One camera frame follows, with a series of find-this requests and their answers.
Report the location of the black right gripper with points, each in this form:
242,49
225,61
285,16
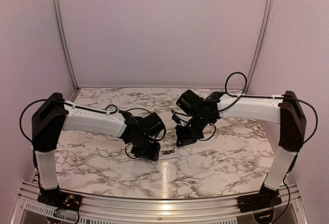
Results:
184,140

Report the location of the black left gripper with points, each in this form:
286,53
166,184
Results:
152,155

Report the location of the white remote control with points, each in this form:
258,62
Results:
168,155

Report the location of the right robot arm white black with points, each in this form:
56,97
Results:
239,164

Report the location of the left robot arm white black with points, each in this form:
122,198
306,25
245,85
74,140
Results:
79,149

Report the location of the black battery in remote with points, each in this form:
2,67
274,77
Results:
167,152

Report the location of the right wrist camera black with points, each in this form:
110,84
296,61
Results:
176,119

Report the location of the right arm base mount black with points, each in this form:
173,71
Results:
254,202

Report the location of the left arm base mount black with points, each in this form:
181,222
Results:
61,200

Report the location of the right aluminium corner post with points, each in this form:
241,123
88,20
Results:
260,43

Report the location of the aluminium corner post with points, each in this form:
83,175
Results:
63,43
260,43

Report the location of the left aluminium corner post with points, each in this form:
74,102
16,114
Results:
63,43

